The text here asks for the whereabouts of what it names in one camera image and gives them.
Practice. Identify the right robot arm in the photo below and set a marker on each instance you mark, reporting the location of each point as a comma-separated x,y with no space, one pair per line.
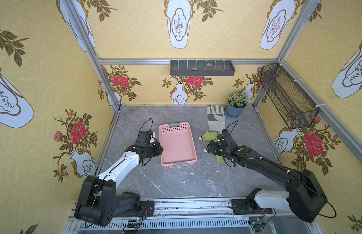
305,198

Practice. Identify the pink plastic storage basket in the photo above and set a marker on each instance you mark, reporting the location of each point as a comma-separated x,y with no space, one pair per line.
178,145

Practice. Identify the potted plant blue pot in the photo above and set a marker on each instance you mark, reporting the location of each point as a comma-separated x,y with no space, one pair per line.
236,103

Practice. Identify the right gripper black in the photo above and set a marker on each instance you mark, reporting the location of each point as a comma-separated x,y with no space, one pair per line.
212,146

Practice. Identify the white grey work glove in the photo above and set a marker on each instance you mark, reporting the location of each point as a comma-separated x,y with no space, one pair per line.
216,117

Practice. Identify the yellow shuttlecock one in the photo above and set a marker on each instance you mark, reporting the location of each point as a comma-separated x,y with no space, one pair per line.
209,136

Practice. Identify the grey wall shelf tray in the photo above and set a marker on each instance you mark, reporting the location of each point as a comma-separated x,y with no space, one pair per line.
202,67

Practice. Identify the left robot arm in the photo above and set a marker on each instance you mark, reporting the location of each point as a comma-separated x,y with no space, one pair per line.
98,201

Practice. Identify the yellow shuttlecock seven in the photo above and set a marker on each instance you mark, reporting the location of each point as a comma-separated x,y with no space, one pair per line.
220,159

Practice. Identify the black wire mesh basket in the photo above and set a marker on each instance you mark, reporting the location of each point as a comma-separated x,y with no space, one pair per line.
294,105

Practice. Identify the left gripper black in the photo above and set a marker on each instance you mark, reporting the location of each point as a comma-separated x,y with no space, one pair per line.
154,149

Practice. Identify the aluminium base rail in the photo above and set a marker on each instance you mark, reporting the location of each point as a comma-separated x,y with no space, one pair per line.
204,214

